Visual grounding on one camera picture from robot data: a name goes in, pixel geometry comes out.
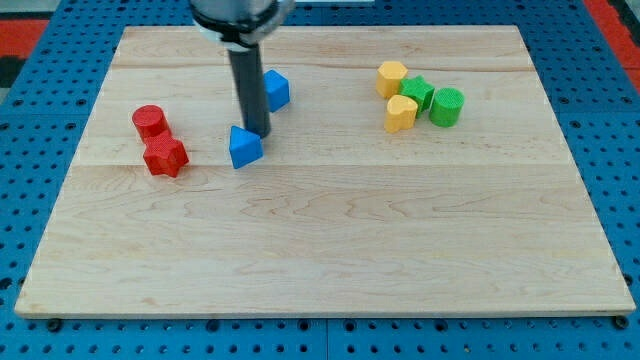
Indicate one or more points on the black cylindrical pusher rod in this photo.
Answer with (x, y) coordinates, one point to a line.
(250, 87)

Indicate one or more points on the blue cube block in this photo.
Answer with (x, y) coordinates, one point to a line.
(277, 89)

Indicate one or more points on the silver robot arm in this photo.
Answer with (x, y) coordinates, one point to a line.
(240, 26)

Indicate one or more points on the blue triangle block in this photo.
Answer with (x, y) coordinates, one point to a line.
(245, 147)

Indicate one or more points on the red cylinder block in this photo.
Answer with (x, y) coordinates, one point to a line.
(150, 121)

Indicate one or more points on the red star block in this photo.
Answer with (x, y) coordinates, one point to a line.
(164, 154)

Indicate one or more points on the yellow hexagon block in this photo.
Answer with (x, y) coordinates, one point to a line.
(388, 78)

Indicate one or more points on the yellow heart block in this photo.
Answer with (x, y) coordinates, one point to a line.
(401, 113)

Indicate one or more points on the green star block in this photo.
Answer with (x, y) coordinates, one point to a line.
(419, 90)

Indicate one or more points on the wooden board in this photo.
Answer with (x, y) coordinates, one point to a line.
(339, 218)

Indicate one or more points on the green cylinder block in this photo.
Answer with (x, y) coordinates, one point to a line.
(446, 107)

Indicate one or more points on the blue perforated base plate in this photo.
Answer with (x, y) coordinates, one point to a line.
(49, 103)

